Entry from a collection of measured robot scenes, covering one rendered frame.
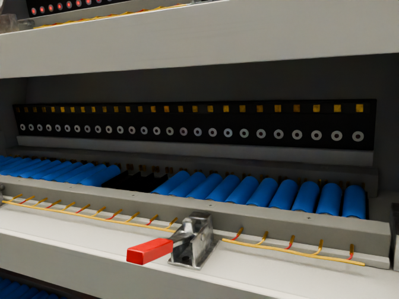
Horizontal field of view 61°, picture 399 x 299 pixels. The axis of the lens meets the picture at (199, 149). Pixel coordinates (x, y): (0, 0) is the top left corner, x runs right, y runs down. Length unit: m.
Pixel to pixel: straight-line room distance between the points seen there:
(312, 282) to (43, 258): 0.23
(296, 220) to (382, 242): 0.06
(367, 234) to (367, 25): 0.14
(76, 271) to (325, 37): 0.27
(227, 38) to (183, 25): 0.04
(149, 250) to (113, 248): 0.10
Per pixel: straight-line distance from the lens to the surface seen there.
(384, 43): 0.25
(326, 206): 0.30
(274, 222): 0.27
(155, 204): 0.31
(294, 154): 0.39
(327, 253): 0.27
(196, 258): 0.26
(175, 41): 0.28
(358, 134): 0.38
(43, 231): 0.36
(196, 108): 0.42
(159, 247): 0.22
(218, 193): 0.33
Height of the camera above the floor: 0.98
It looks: 2 degrees up
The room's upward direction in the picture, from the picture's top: 4 degrees clockwise
